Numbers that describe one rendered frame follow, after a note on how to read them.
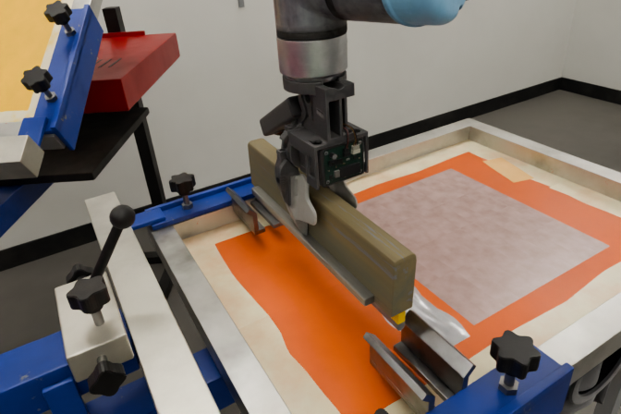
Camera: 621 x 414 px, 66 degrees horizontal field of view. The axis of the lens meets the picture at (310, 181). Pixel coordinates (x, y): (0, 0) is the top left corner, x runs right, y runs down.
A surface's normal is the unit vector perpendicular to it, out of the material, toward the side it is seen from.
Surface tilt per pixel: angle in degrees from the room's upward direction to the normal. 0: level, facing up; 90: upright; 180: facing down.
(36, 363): 0
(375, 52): 90
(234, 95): 90
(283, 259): 0
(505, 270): 0
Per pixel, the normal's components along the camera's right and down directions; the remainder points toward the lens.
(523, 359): -0.07, -0.88
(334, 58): 0.52, 0.38
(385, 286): -0.86, 0.27
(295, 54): -0.51, 0.44
